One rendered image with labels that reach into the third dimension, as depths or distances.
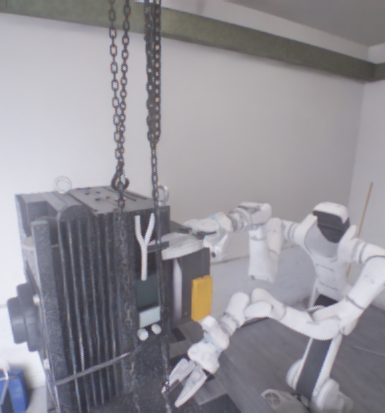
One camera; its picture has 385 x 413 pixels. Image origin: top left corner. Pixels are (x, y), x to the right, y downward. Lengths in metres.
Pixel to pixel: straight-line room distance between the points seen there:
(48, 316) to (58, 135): 1.35
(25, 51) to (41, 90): 0.23
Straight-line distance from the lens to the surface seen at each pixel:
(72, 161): 2.07
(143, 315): 1.13
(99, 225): 0.91
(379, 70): 3.71
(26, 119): 2.06
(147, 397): 1.26
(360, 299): 1.20
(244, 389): 1.63
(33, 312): 1.01
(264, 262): 1.05
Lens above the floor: 1.84
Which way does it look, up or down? 14 degrees down
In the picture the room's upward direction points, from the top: 1 degrees clockwise
